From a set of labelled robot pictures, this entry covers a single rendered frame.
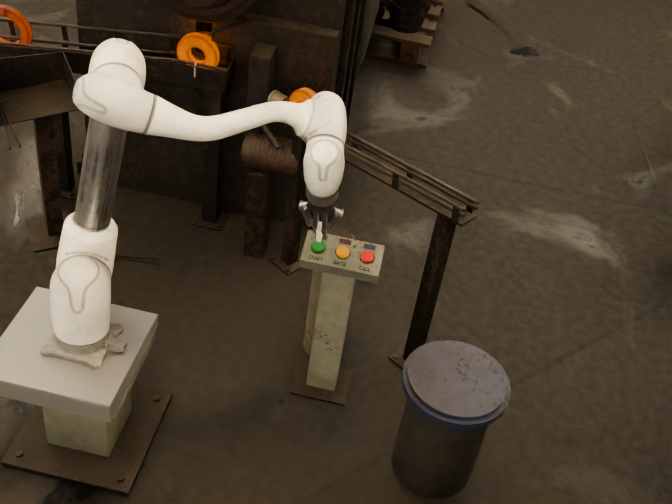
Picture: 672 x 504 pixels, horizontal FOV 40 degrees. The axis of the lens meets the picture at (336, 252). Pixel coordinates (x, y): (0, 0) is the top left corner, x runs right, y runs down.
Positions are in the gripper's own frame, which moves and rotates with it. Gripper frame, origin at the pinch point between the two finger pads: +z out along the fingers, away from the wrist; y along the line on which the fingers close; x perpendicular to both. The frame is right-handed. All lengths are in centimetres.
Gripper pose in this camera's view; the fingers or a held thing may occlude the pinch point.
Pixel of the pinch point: (319, 232)
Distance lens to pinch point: 269.4
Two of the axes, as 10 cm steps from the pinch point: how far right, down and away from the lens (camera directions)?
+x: -2.1, 8.5, -4.8
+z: -0.5, 4.8, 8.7
